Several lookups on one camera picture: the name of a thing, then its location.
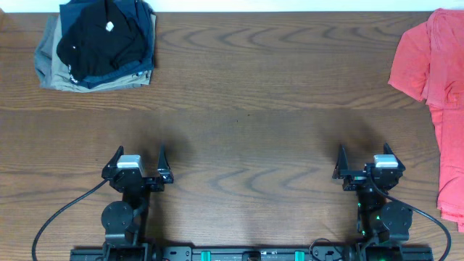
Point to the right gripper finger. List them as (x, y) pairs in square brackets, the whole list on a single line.
[(341, 163), (391, 159)]

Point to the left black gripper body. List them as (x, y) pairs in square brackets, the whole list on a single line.
[(138, 180)]

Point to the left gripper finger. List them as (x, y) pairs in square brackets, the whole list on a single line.
[(162, 164), (113, 161)]

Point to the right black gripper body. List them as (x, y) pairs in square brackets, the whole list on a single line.
[(365, 176)]

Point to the coral red t-shirt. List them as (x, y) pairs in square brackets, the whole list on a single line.
[(428, 67)]

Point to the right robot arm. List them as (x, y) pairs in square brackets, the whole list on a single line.
[(384, 224)]

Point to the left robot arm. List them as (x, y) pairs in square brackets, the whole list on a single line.
[(124, 221)]

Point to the khaki folded garment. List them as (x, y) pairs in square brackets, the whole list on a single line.
[(60, 77)]

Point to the grey folded garment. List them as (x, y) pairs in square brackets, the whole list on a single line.
[(43, 54)]

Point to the navy folded garment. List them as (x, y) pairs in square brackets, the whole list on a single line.
[(145, 15)]

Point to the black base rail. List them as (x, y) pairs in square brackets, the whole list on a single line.
[(317, 252)]

